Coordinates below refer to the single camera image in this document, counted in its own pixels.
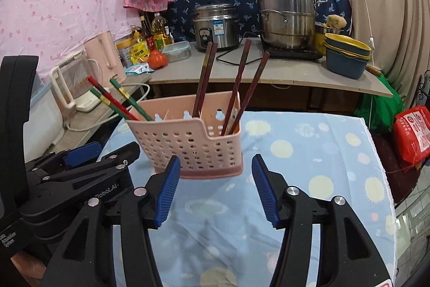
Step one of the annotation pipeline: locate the red plastic bag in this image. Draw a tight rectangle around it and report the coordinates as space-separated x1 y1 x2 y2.
393 107 430 170

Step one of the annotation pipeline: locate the dark maroon cushion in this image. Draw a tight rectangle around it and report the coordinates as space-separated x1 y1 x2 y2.
370 134 420 203

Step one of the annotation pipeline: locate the white cord with switch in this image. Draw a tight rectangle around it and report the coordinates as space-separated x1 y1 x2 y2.
356 0 375 50

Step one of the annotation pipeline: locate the clear plastic food container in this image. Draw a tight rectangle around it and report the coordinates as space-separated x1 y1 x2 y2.
162 41 191 63

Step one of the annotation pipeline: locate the blue dotted tablecloth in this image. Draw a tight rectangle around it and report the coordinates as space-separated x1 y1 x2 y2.
97 110 397 287

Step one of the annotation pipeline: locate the yellow oil bottle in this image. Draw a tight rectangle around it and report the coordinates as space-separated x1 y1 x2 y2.
151 13 173 45

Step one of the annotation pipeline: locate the blue white snack packet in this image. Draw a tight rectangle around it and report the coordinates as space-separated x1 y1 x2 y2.
125 62 155 76

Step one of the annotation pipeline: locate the red tomato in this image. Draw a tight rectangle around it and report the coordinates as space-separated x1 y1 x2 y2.
148 50 169 70

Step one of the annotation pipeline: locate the white glass kettle appliance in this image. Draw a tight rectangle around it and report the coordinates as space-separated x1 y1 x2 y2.
50 50 118 113

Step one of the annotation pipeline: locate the tan loofah sponge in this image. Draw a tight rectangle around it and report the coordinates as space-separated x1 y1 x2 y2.
324 15 347 29

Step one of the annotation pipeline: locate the blue bowl yellow inside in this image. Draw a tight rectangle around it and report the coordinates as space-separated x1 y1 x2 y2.
324 47 371 80
324 33 372 57

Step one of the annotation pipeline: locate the pink perforated plastic basket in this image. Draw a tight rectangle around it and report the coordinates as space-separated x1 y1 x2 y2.
125 91 243 180

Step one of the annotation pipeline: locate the beige curtain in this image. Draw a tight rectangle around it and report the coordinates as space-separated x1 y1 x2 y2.
311 0 430 96

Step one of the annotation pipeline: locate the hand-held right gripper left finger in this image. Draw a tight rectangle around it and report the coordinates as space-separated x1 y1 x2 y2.
44 155 182 287

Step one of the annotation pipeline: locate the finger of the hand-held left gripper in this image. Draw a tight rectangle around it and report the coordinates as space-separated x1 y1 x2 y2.
40 143 142 184
25 141 103 171

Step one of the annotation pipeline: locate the blue and white tub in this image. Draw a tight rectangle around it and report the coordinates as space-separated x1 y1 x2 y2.
30 70 52 108

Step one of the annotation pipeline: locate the steel rice cooker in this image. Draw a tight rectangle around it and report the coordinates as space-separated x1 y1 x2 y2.
192 3 241 51

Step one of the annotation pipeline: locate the green plastic bag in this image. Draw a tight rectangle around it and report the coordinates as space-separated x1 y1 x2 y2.
353 75 404 133

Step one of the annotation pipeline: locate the black induction cooker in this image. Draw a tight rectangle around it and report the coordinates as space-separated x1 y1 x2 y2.
262 43 324 59

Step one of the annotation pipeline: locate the dark sauce bottle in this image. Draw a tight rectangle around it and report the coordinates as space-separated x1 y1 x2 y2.
139 15 153 49

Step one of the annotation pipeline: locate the yellow seasoning packet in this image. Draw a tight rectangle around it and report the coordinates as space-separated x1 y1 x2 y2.
129 40 150 66

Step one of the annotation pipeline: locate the red chopstick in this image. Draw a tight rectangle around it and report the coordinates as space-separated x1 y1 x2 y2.
107 102 138 122
87 77 142 122

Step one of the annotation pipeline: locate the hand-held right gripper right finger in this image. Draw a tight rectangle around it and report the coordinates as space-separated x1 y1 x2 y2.
251 153 392 287

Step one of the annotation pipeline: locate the pink electric kettle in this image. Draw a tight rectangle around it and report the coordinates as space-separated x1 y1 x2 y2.
84 31 126 82

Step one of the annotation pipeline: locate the grey counter board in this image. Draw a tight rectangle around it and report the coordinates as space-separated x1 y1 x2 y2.
148 38 394 97

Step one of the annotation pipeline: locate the steel steamer pot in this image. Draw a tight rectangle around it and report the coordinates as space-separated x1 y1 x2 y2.
257 0 328 50

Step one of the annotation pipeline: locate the gold tin can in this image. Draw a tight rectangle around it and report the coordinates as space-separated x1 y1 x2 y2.
116 36 135 67

